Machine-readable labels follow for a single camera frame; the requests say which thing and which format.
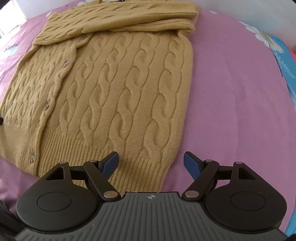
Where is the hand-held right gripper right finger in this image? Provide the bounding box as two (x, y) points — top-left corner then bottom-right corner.
(182, 151), (256, 199)

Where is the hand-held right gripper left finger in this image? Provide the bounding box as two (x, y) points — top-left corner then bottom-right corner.
(46, 151), (120, 199)

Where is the yellow cable-knit cardigan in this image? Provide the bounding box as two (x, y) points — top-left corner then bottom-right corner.
(0, 0), (201, 189)

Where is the pink floral bed sheet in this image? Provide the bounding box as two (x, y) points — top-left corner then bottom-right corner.
(0, 8), (293, 209)

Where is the blue floral cloth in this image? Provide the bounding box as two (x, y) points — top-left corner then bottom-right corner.
(266, 34), (296, 235)

